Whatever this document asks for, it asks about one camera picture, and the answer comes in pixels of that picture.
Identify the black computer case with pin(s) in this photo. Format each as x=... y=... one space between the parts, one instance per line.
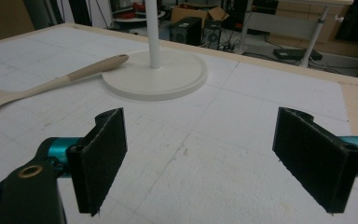
x=212 y=36

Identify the beige slotted spatula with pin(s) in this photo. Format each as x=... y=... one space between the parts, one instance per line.
x=51 y=83

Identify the white lamp stand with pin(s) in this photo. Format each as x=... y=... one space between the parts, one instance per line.
x=155 y=73

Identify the white grid mat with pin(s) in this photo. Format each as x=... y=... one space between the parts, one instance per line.
x=155 y=130

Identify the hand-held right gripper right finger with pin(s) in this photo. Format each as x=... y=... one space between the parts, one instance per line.
x=317 y=161

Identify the black flat box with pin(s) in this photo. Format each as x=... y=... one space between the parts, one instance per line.
x=295 y=54

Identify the cardboard box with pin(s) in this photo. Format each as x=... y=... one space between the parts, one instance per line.
x=199 y=13

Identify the white desk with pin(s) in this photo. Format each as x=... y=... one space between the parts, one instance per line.
x=298 y=21

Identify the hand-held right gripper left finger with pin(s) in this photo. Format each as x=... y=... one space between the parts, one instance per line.
x=98 y=161

